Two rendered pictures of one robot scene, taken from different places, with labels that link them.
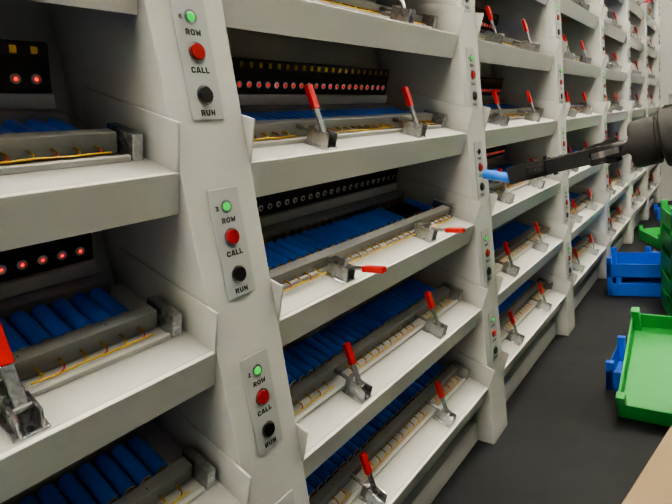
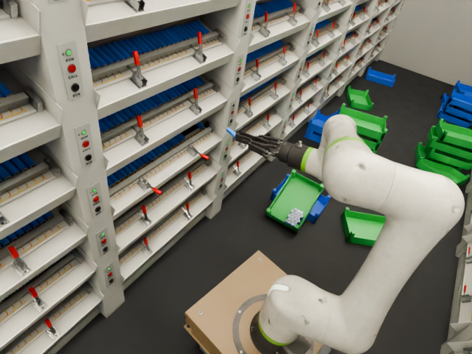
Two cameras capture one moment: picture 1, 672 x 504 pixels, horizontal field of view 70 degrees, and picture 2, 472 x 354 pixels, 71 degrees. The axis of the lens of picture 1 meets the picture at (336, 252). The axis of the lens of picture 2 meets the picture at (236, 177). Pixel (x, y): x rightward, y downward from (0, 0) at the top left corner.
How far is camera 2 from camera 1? 0.68 m
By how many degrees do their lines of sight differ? 32
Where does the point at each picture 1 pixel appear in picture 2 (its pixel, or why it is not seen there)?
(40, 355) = (22, 243)
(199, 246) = (82, 206)
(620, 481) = (250, 245)
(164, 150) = (69, 178)
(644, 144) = (282, 157)
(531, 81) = not seen: hidden behind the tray
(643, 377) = (284, 201)
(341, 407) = (137, 228)
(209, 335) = (84, 230)
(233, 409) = (92, 247)
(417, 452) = (171, 231)
